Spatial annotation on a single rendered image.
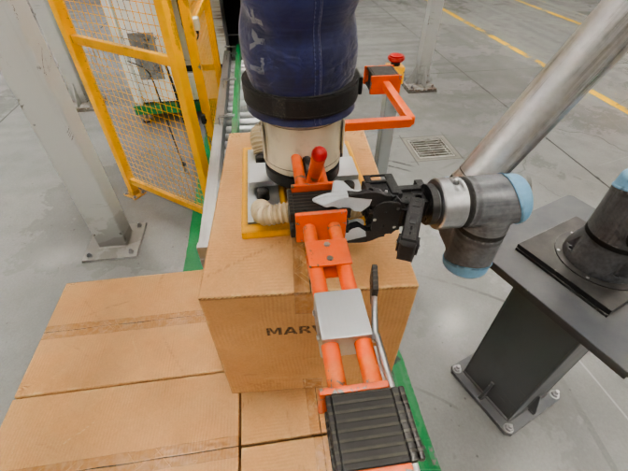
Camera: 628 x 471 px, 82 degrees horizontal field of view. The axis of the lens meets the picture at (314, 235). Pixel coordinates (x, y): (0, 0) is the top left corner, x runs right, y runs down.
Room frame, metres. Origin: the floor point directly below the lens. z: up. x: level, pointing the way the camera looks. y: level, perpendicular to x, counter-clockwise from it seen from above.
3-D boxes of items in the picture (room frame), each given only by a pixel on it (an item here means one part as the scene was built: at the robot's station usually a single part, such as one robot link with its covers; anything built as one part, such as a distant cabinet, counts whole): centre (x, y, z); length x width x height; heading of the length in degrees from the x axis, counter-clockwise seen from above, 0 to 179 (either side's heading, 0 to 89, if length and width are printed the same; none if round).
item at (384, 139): (1.61, -0.34, 0.50); 0.07 x 0.07 x 1.00; 8
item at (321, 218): (0.48, -0.01, 1.13); 0.10 x 0.08 x 0.06; 98
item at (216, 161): (2.09, 0.56, 0.50); 2.31 x 0.05 x 0.19; 8
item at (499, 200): (0.52, -0.31, 1.12); 0.12 x 0.09 x 0.10; 98
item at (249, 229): (0.71, 0.12, 1.03); 0.34 x 0.10 x 0.05; 8
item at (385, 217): (0.50, -0.14, 1.13); 0.12 x 0.09 x 0.08; 98
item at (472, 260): (0.53, -0.31, 1.01); 0.12 x 0.09 x 0.12; 2
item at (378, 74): (1.06, -0.19, 1.14); 0.09 x 0.08 x 0.05; 98
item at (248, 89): (0.72, 0.02, 1.25); 0.23 x 0.23 x 0.04
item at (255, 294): (0.71, 0.03, 0.81); 0.60 x 0.40 x 0.40; 4
